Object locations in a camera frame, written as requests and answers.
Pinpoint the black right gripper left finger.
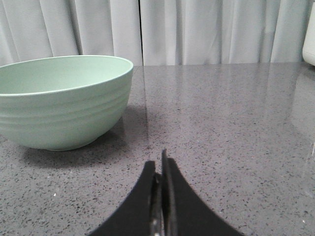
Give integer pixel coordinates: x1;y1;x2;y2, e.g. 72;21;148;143
90;161;160;236

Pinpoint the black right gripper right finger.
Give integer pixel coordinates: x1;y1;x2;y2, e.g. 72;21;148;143
161;149;241;236

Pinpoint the light green ribbed bowl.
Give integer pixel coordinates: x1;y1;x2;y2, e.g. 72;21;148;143
0;55;134;151

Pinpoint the white curtain backdrop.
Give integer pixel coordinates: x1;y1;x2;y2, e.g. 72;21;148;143
0;0;314;65

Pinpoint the white appliance at edge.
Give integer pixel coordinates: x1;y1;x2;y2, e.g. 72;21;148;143
302;2;315;65

